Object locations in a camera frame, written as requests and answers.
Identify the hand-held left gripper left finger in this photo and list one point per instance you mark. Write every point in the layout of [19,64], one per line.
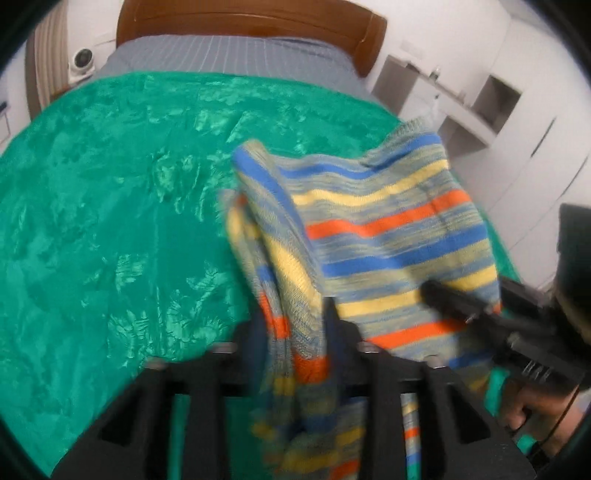
[207,392]

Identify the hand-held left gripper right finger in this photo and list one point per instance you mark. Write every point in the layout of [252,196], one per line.
[392,406]

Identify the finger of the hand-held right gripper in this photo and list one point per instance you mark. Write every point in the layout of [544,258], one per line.
[526,295]
[461,302]

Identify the striped knit sweater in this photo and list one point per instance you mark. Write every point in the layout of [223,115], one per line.
[392,221]

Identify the person's right hand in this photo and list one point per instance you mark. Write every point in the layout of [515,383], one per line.
[517,406]

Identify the white wardrobe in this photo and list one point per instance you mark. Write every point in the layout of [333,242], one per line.
[531,138]

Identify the green patterned bedspread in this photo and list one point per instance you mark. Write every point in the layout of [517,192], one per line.
[115,230]

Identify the white shelf unit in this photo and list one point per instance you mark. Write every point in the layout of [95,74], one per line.
[443,106]

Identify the small bottle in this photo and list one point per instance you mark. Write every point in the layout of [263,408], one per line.
[436,73]

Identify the grey striped pillow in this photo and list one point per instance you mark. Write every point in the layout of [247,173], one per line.
[231,55]

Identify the wooden headboard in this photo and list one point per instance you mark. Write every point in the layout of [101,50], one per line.
[254,21]

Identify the white round fan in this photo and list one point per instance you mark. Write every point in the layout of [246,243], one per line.
[83,62]

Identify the beige curtain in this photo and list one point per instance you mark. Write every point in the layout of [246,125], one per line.
[44,60]

